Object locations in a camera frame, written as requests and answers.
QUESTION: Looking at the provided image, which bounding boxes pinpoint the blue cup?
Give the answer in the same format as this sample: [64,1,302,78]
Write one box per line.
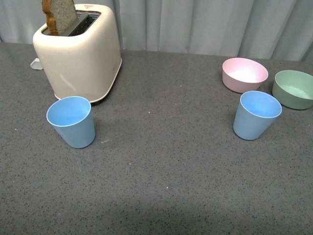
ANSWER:
[233,91,282,141]
[46,96,95,149]

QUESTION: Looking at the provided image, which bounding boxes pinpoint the cream white toaster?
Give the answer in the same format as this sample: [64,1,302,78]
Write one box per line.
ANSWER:
[33,4,122,103]

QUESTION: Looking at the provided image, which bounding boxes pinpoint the pink bowl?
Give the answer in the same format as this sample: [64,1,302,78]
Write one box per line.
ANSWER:
[222,58,268,94]

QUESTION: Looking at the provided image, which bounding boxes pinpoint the white power plug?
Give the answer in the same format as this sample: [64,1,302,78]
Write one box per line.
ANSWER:
[30,58,43,70]

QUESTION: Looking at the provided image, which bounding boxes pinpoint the green bowl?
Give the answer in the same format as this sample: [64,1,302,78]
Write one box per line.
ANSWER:
[272,70,313,110]

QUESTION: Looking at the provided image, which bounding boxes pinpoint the toasted bread slice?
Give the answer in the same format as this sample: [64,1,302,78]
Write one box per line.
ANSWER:
[42,0,77,36]

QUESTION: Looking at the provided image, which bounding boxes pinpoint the grey white curtain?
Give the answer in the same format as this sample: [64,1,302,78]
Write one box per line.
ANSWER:
[0,0,313,62]

